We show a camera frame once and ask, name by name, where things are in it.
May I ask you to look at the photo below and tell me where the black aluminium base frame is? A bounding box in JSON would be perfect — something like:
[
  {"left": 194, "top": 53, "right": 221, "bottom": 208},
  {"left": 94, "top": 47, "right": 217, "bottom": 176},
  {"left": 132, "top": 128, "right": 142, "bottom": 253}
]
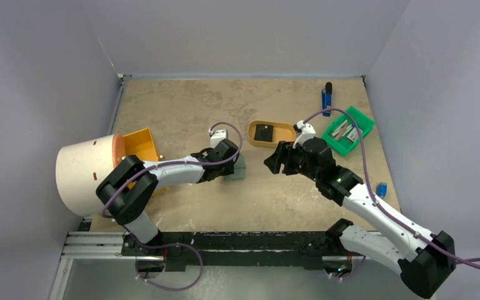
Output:
[{"left": 59, "top": 217, "right": 427, "bottom": 274}]

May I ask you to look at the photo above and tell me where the green plastic bin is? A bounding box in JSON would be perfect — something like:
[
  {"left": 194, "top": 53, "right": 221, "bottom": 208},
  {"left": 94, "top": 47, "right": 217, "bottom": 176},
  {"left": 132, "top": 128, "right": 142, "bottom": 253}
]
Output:
[{"left": 321, "top": 106, "right": 375, "bottom": 156}]

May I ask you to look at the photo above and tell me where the orange pencil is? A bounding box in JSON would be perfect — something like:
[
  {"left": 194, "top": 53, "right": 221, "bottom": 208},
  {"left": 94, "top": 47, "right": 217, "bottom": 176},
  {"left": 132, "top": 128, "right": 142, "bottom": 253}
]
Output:
[{"left": 334, "top": 124, "right": 349, "bottom": 141}]

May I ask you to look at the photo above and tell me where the tan oval tray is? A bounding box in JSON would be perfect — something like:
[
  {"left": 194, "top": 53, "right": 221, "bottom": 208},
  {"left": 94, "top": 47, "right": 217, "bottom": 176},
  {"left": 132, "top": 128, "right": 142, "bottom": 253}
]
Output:
[{"left": 247, "top": 120, "right": 296, "bottom": 148}]

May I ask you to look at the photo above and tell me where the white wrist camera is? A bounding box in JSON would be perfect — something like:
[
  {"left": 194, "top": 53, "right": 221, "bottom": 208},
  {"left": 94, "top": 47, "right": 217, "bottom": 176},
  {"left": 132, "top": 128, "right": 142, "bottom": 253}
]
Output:
[
  {"left": 292, "top": 120, "right": 316, "bottom": 149},
  {"left": 209, "top": 129, "right": 228, "bottom": 148}
]

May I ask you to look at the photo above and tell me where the small blue object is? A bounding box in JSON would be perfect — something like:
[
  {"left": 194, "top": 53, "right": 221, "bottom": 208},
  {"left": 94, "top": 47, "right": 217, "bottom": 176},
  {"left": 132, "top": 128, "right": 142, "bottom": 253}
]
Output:
[{"left": 376, "top": 182, "right": 388, "bottom": 199}]

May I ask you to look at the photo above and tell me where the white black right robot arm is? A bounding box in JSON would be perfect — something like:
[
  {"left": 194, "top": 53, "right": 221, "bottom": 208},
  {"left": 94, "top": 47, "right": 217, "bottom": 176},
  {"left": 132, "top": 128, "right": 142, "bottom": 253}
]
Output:
[{"left": 264, "top": 137, "right": 456, "bottom": 299}]

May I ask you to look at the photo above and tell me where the yellow drawer box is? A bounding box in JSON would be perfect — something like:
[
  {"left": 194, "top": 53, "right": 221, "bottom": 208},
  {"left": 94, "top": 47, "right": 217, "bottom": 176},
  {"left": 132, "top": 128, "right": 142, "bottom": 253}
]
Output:
[{"left": 122, "top": 127, "right": 169, "bottom": 196}]

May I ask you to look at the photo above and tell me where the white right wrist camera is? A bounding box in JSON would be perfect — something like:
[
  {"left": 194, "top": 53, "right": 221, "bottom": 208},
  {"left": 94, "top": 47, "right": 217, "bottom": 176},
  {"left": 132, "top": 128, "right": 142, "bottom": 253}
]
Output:
[{"left": 292, "top": 120, "right": 316, "bottom": 149}]

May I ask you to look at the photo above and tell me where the white red staple box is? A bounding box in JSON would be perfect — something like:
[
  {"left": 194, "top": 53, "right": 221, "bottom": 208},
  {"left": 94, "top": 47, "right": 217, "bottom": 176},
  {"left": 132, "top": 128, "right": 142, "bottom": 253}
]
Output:
[{"left": 346, "top": 127, "right": 363, "bottom": 143}]

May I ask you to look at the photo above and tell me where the white cylinder container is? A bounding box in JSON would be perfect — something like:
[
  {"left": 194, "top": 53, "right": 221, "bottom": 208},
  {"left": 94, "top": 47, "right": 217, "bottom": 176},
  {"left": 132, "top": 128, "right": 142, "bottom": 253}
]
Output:
[{"left": 55, "top": 134, "right": 126, "bottom": 217}]

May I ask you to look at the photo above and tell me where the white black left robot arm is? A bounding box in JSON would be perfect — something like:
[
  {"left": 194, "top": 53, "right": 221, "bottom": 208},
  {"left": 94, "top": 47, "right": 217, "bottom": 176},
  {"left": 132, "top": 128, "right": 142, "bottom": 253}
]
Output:
[{"left": 96, "top": 139, "right": 239, "bottom": 256}]

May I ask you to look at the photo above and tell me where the grey-green card holder wallet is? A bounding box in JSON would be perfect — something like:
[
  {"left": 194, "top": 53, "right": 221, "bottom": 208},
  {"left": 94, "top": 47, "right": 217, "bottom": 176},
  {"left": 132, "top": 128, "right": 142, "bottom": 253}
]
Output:
[{"left": 224, "top": 154, "right": 246, "bottom": 181}]

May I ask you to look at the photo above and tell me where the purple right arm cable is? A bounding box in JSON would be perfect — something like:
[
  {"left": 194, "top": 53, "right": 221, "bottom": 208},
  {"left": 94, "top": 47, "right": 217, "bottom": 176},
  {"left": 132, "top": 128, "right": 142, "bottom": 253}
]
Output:
[{"left": 302, "top": 107, "right": 480, "bottom": 283}]

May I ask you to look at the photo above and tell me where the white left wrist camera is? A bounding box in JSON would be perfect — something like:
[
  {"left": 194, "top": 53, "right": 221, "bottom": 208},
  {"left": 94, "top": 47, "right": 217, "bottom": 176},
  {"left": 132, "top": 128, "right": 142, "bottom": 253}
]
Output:
[{"left": 209, "top": 129, "right": 228, "bottom": 148}]

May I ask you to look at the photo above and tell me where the black credit card stack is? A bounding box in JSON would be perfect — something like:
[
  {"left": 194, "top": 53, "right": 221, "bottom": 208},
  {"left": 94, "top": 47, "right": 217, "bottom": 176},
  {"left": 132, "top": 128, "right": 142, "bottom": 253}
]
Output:
[{"left": 254, "top": 124, "right": 274, "bottom": 143}]

